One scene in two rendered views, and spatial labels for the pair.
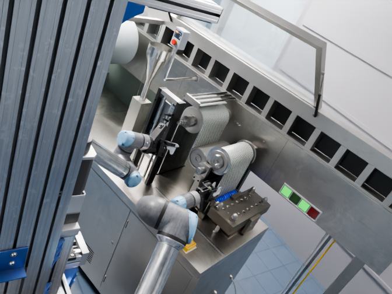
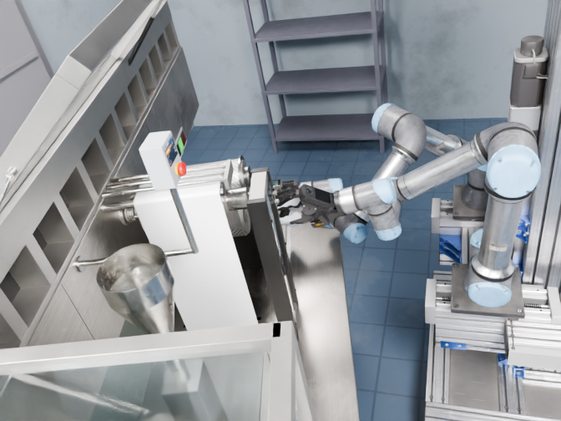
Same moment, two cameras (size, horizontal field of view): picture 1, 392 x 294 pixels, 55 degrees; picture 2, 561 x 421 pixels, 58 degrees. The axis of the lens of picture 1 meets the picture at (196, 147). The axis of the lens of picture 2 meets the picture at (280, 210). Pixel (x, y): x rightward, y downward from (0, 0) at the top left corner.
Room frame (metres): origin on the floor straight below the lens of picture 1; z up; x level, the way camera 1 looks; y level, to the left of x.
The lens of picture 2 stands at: (2.13, 1.28, 2.16)
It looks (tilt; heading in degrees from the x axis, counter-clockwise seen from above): 36 degrees down; 249
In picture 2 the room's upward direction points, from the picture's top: 12 degrees counter-clockwise
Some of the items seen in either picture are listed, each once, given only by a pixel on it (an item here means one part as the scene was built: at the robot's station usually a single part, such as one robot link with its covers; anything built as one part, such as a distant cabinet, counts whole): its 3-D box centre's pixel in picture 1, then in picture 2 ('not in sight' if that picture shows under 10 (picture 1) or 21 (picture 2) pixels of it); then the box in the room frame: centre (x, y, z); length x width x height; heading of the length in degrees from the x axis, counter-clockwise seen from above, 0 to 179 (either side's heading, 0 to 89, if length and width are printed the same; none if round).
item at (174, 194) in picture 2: (170, 63); (183, 217); (1.99, 0.32, 1.51); 0.02 x 0.02 x 0.20
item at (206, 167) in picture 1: (194, 187); not in sight; (1.66, -0.09, 1.05); 0.06 x 0.05 x 0.31; 150
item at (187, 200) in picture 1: (181, 203); (327, 190); (1.42, -0.05, 1.11); 0.11 x 0.08 x 0.09; 150
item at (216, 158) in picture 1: (217, 161); (247, 176); (1.67, -0.13, 1.25); 0.07 x 0.02 x 0.07; 60
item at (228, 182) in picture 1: (229, 182); not in sight; (1.76, -0.25, 1.11); 0.23 x 0.01 x 0.18; 150
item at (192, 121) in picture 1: (188, 121); (238, 198); (1.79, 0.09, 1.34); 0.06 x 0.06 x 0.06; 60
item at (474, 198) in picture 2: not in sight; (482, 190); (0.78, 0.07, 0.87); 0.15 x 0.15 x 0.10
